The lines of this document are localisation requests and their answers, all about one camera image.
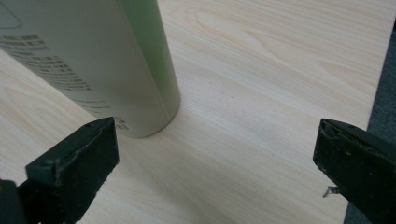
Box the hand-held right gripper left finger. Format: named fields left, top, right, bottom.
left=17, top=117, right=120, bottom=224

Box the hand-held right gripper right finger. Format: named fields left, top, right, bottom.
left=312, top=118, right=396, bottom=224

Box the white pump dispenser head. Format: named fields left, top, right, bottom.
left=0, top=0, right=182, bottom=139

